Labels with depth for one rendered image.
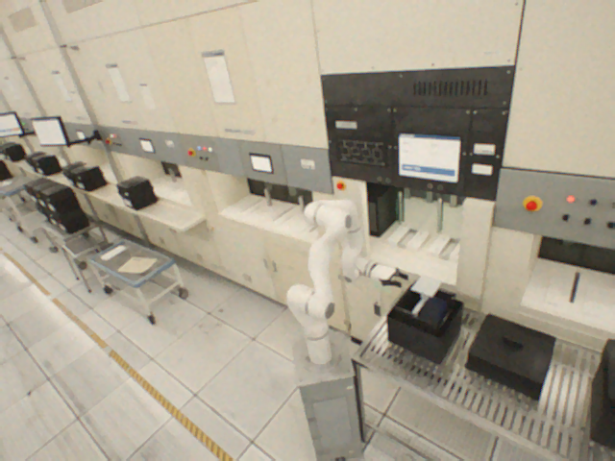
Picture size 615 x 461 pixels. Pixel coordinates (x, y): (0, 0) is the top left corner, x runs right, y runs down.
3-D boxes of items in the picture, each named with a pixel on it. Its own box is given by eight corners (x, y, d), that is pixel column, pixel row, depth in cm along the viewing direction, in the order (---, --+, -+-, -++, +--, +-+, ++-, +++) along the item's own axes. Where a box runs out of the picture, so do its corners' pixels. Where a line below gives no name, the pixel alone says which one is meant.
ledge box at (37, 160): (37, 175, 526) (28, 157, 512) (58, 168, 543) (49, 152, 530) (45, 178, 508) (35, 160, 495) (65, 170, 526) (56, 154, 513)
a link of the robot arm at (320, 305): (307, 308, 167) (336, 321, 157) (291, 313, 157) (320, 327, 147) (328, 204, 160) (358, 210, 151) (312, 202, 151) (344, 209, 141)
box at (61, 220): (59, 230, 426) (48, 211, 413) (83, 220, 444) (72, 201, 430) (68, 236, 408) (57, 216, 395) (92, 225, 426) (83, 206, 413)
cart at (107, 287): (102, 295, 379) (81, 258, 354) (144, 268, 413) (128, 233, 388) (153, 327, 324) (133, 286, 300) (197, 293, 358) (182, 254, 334)
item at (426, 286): (415, 310, 193) (416, 263, 177) (454, 325, 180) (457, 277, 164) (394, 340, 178) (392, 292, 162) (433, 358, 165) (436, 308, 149)
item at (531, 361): (463, 368, 160) (466, 348, 153) (484, 326, 178) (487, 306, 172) (539, 401, 142) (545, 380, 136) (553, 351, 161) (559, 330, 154)
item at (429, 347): (410, 307, 196) (410, 283, 188) (462, 327, 180) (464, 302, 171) (385, 340, 179) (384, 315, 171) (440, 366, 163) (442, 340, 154)
